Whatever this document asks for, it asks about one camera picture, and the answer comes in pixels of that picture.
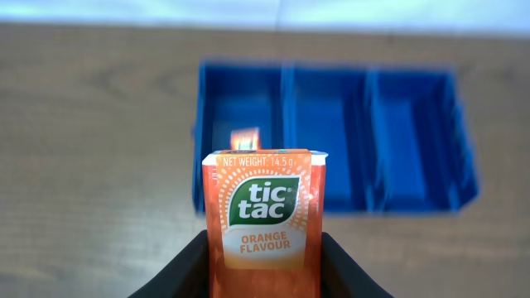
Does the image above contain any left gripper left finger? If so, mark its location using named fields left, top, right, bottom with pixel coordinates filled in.
left=128, top=229, right=210, bottom=298

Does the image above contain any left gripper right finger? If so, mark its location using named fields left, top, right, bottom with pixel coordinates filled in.
left=320, top=231, right=394, bottom=298

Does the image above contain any orange candy box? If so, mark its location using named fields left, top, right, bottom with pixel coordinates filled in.
left=201, top=148, right=329, bottom=298
left=229, top=127, right=261, bottom=151

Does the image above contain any blue tray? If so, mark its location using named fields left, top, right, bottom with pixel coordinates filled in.
left=190, top=60, right=481, bottom=216

